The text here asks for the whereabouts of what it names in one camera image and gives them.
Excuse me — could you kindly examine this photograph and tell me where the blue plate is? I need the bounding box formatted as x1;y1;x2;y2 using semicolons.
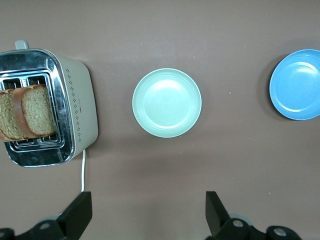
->
269;48;320;121

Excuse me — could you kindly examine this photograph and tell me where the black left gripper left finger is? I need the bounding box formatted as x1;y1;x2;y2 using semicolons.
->
0;191;92;240

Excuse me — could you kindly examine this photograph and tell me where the beige chrome toaster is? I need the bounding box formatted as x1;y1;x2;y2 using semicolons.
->
0;39;99;168

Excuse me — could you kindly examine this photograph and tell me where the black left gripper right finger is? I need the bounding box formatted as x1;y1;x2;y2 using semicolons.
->
205;191;305;240

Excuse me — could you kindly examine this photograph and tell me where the white toaster power cord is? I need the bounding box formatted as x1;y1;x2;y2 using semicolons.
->
80;148;87;194

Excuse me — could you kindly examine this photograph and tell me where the light green plate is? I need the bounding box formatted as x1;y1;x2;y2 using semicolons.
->
131;68;203;139

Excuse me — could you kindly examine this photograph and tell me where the brown bread slice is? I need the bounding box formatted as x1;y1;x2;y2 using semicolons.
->
0;89;26;143
12;84;57;139

